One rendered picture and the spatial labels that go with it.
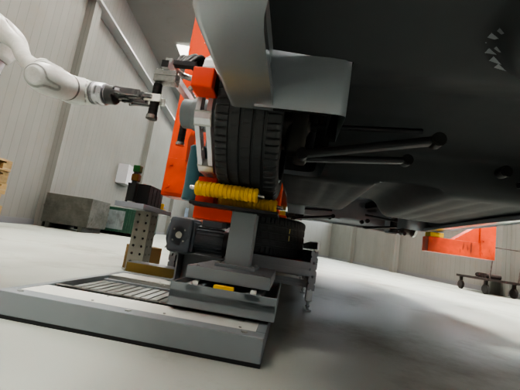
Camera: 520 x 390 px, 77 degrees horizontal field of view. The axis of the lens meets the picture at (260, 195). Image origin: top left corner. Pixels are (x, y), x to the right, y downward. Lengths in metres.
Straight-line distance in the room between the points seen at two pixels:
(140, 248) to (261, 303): 1.15
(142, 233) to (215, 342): 1.22
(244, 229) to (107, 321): 0.57
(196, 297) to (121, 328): 0.24
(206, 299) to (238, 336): 0.21
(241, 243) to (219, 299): 0.28
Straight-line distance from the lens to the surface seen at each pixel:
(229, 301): 1.14
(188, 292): 1.16
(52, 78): 1.39
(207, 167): 1.30
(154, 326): 1.05
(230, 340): 1.00
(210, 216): 1.35
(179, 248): 1.66
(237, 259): 1.32
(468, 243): 4.17
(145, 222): 2.11
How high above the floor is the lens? 0.34
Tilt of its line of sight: 8 degrees up
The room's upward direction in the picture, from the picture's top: 9 degrees clockwise
